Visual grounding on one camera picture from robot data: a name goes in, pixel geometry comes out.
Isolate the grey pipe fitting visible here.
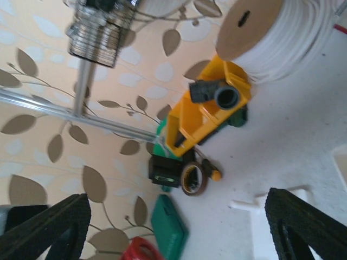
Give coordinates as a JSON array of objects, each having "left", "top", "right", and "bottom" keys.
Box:
[{"left": 189, "top": 80, "right": 240, "bottom": 110}]

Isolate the white cable spool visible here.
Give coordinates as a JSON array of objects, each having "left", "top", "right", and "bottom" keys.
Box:
[{"left": 215, "top": 1, "right": 342, "bottom": 83}]

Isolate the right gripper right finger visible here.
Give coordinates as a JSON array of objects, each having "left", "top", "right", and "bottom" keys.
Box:
[{"left": 265, "top": 188, "right": 346, "bottom": 259}]

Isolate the yellow bin with black box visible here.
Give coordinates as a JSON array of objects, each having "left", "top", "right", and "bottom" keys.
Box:
[{"left": 165, "top": 114, "right": 196, "bottom": 157}]

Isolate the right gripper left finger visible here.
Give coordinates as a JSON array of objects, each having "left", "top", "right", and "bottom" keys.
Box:
[{"left": 1, "top": 193, "right": 91, "bottom": 259}]

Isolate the orange black screwdriver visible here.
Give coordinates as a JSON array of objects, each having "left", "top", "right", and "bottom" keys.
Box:
[{"left": 195, "top": 149, "right": 222, "bottom": 181}]

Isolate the white spring tray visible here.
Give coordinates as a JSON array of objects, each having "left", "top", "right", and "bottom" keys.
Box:
[{"left": 332, "top": 144, "right": 347, "bottom": 191}]

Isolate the centre wire basket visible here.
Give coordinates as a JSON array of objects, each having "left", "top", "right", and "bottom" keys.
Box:
[{"left": 65, "top": 1, "right": 140, "bottom": 68}]

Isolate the green plastic case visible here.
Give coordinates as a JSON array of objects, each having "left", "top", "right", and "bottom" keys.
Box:
[{"left": 151, "top": 194, "right": 189, "bottom": 260}]

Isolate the green storage bin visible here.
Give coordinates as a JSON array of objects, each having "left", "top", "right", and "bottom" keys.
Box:
[{"left": 153, "top": 118, "right": 176, "bottom": 159}]

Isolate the large red spring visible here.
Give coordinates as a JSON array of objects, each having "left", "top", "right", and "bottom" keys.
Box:
[{"left": 120, "top": 237, "right": 164, "bottom": 260}]

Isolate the white peg base plate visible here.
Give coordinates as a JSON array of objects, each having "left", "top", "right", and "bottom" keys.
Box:
[{"left": 230, "top": 185, "right": 311, "bottom": 260}]

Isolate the yellow bin with pipe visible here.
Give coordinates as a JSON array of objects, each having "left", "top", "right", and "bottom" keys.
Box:
[{"left": 197, "top": 55, "right": 252, "bottom": 125}]

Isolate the black green meter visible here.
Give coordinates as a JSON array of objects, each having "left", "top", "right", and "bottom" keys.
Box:
[{"left": 148, "top": 155, "right": 183, "bottom": 188}]

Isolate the brown tape roll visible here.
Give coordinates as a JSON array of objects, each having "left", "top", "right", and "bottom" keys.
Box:
[{"left": 181, "top": 162, "right": 208, "bottom": 196}]

